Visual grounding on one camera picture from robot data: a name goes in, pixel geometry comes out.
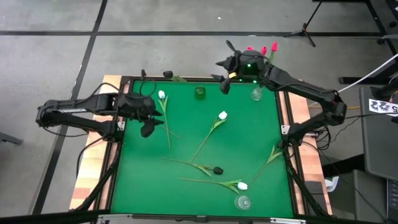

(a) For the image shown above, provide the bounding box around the black cable bundle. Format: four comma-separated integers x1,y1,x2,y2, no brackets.
310,113,379,150

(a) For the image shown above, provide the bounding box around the gray furniture foot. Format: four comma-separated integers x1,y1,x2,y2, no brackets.
0,132,24,146

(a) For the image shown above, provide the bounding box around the white cable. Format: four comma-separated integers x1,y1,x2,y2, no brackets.
337,53,398,94

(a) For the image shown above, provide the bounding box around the green leaf stem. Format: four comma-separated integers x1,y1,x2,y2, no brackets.
248,141,284,187

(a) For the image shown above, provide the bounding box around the black aluminium table frame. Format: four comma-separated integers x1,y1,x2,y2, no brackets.
70,74,333,224

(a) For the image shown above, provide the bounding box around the white plastic piece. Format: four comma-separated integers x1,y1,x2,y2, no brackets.
325,175,340,192

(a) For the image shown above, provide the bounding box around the clear glass vase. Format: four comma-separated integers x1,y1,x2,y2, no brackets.
250,86,264,102
233,194,252,211

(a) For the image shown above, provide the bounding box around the white numbered paper label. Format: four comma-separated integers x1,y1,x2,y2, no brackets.
369,98,398,118

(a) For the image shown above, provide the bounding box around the black tripod stand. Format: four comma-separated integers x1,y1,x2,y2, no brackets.
282,0,324,48

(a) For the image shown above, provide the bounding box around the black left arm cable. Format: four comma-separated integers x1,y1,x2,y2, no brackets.
90,68,157,100

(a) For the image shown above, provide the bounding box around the green table mat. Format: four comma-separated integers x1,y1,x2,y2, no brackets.
110,81,295,218

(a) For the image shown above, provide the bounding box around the black floor cable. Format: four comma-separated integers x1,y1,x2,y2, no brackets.
75,136,108,180

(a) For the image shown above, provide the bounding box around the dark gray desk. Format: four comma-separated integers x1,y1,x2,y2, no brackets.
359,86,398,181

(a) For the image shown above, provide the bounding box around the dark gray cabinet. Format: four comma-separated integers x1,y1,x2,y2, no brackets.
322,169,389,224

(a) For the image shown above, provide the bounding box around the black keyboard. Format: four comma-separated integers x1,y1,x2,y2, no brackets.
386,179,398,220

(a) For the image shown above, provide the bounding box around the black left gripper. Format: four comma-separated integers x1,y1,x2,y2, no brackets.
118,92,165,138

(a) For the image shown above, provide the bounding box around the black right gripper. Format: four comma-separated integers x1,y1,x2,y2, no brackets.
211,50,270,95

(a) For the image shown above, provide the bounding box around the green glass vase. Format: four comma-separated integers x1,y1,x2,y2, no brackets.
194,85,206,101

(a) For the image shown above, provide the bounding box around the white artificial tulip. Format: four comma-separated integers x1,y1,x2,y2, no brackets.
188,110,228,164
157,90,172,149
178,177,249,194

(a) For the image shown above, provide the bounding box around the black desk frame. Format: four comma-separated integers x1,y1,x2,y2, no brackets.
338,0,398,85

